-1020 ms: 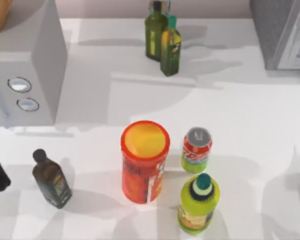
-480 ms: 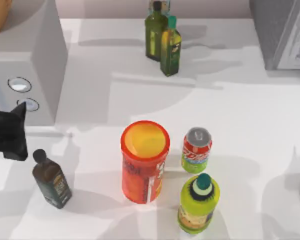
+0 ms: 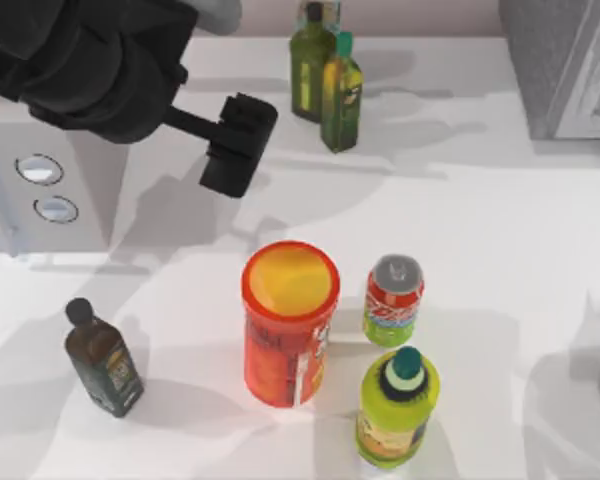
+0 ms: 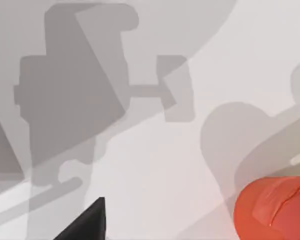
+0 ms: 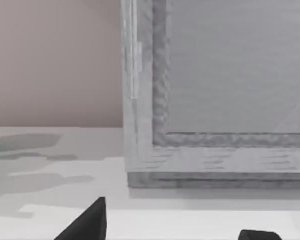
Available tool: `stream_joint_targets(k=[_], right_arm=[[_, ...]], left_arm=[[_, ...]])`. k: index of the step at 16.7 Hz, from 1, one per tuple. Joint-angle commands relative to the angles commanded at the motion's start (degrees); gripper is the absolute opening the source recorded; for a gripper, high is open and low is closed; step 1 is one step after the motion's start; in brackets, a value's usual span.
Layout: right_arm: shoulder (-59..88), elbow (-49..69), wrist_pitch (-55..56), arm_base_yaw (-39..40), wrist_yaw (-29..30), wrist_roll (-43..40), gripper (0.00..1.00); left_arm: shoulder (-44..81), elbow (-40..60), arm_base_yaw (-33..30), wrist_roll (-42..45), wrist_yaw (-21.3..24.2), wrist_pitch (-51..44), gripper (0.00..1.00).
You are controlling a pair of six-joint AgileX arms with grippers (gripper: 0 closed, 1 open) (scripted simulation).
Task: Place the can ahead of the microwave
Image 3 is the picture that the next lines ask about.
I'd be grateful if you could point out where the dark green bottle black cap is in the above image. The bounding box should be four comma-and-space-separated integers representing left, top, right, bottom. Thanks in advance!
288, 0, 343, 124

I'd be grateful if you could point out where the orange canister yellow lid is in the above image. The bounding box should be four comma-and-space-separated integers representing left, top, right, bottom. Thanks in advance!
240, 240, 342, 410

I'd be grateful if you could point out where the small microwave knob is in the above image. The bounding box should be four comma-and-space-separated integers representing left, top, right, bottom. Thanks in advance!
32, 194, 80, 224

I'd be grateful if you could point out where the pale microwave oven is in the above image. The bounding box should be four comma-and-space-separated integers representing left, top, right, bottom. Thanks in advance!
0, 92, 132, 257

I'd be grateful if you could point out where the large microwave knob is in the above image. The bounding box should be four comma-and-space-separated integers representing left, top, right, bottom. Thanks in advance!
13, 153, 65, 186

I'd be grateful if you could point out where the red and green can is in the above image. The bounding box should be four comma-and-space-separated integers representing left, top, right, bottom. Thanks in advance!
361, 253, 426, 348

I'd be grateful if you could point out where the yellow-green bottle teal cap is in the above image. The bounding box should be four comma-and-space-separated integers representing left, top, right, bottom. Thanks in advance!
355, 345, 442, 472

